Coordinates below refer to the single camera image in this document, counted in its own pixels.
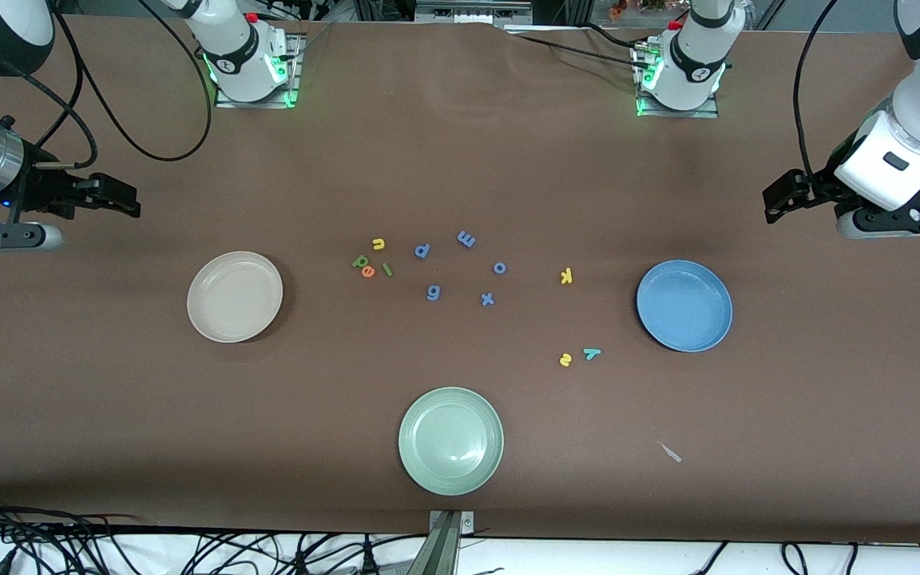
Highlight blue round plate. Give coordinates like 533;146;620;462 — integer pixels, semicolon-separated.
636;260;734;353

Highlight beige round plate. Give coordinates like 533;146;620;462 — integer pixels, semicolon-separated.
186;251;284;344

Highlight brown table cover sheet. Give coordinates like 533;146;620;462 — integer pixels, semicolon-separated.
0;12;920;545

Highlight orange dried flowers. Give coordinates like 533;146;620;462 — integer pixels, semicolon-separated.
609;0;670;20

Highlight green round plate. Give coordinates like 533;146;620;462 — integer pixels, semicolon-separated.
398;387;505;497

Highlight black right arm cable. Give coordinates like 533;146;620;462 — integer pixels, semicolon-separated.
0;0;214;170

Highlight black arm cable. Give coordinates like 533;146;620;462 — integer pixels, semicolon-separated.
0;0;214;170
794;0;840;180

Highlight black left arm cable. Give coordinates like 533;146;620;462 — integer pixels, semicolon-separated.
794;0;840;180

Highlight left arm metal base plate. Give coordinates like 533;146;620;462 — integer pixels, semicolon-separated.
634;42;721;120

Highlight black base power cable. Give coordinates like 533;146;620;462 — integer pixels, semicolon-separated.
506;22;652;73

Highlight tangled black cables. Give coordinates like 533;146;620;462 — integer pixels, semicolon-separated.
0;491;397;575

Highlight aluminium frame structure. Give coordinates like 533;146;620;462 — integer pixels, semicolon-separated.
352;0;589;26

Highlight metal table edge bracket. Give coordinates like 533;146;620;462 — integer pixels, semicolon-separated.
407;510;476;575

